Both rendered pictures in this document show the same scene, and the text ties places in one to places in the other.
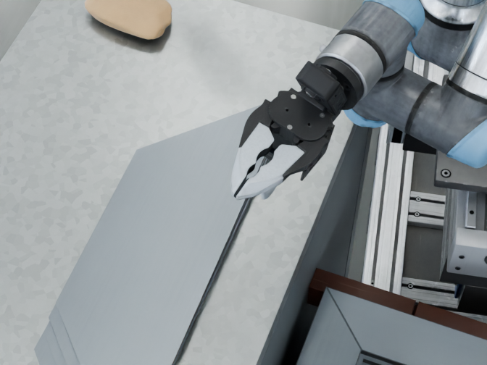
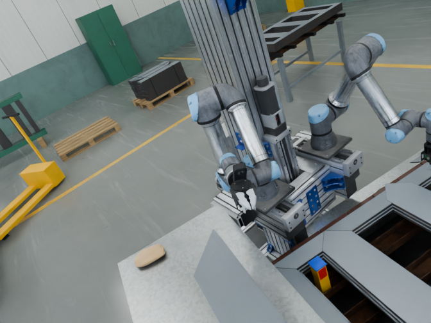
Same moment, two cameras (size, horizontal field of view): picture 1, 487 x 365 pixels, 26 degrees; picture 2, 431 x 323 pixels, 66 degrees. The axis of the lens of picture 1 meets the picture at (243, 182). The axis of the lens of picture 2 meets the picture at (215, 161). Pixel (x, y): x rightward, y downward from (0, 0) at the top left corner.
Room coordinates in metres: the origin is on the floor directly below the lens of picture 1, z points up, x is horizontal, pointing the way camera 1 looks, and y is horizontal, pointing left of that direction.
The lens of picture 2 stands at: (-0.01, 0.52, 2.15)
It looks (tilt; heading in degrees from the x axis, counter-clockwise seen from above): 30 degrees down; 325
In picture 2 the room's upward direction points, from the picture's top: 22 degrees counter-clockwise
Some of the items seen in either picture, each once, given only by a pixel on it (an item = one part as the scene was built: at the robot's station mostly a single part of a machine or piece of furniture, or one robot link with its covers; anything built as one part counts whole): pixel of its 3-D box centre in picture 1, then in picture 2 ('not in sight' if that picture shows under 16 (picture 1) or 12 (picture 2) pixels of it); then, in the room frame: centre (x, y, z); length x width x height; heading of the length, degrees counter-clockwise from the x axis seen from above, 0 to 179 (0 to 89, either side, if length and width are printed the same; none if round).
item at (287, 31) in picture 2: not in sight; (296, 52); (3.12, -3.92, 0.45); 1.66 x 0.84 x 0.91; 82
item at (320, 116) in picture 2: not in sight; (319, 118); (0.95, -0.93, 1.20); 0.13 x 0.12 x 0.14; 82
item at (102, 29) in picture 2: not in sight; (110, 46); (9.34, -4.16, 0.97); 1.00 x 0.49 x 1.95; 80
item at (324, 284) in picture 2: not in sight; (321, 278); (0.65, -0.24, 0.78); 0.05 x 0.05 x 0.19; 69
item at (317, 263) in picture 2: not in sight; (317, 264); (0.65, -0.24, 0.88); 0.06 x 0.06 x 0.02; 69
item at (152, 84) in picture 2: not in sight; (159, 82); (6.17, -3.22, 0.28); 1.20 x 0.80 x 0.57; 82
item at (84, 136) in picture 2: not in sight; (86, 137); (6.39, -1.33, 0.07); 1.20 x 0.80 x 0.14; 78
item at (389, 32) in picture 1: (380, 32); (231, 166); (0.89, -0.17, 1.43); 0.11 x 0.08 x 0.09; 145
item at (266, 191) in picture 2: not in sight; (263, 184); (1.03, -0.43, 1.09); 0.15 x 0.15 x 0.10
